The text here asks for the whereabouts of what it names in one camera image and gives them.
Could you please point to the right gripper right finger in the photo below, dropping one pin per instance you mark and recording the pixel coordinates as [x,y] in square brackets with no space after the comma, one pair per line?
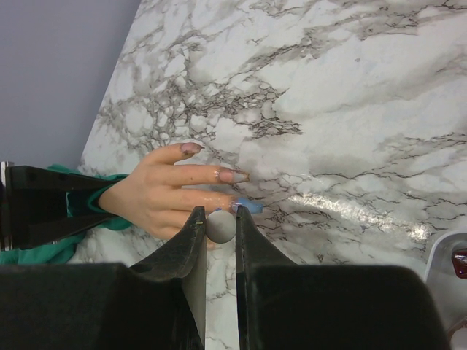
[284,305]

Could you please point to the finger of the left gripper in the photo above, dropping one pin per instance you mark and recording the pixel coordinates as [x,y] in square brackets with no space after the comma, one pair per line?
[23,234]
[31,178]

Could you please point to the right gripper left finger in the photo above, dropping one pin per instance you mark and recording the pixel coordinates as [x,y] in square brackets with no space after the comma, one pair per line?
[157,303]

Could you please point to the green jacket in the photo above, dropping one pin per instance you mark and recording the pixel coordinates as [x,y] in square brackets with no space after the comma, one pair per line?
[45,212]

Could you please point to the mannequin hand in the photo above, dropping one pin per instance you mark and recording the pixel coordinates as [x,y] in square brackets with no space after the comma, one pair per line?
[158,195]

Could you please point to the white organizer tray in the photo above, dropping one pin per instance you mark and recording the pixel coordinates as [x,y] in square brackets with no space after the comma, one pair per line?
[440,273]

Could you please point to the red polish bottle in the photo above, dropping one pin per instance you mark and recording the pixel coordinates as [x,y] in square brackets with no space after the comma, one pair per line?
[459,262]

